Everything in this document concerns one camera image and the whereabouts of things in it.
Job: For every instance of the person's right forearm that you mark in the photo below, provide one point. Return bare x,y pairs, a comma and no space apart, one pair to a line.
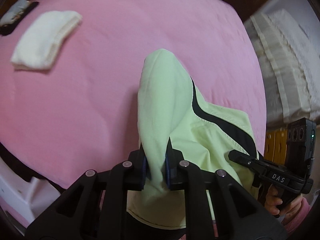
300,215

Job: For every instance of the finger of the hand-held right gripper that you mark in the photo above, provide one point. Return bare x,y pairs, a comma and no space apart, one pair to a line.
245,161

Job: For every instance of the wooden drawer cabinet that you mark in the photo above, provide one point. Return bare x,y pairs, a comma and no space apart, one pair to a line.
278,142

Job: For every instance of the green and black hooded jacket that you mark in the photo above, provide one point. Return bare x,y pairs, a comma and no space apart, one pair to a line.
175,92

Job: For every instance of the black cloth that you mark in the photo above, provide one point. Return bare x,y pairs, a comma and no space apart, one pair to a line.
31,6

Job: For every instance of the white plastic stool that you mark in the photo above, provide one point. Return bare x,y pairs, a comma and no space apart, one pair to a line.
22,195

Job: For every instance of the grey patterned cloth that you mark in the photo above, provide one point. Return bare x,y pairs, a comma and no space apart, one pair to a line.
15,11

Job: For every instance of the person's right hand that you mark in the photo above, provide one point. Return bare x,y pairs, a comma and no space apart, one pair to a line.
270,200

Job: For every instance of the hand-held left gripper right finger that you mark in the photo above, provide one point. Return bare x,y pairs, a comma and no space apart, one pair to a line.
168,172

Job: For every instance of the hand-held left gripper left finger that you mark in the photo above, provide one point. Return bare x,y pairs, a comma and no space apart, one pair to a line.
144,167

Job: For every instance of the folded white towel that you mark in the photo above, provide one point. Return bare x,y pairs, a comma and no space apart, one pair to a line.
45,40

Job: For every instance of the pink bed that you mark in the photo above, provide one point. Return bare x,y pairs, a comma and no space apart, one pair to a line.
112,42

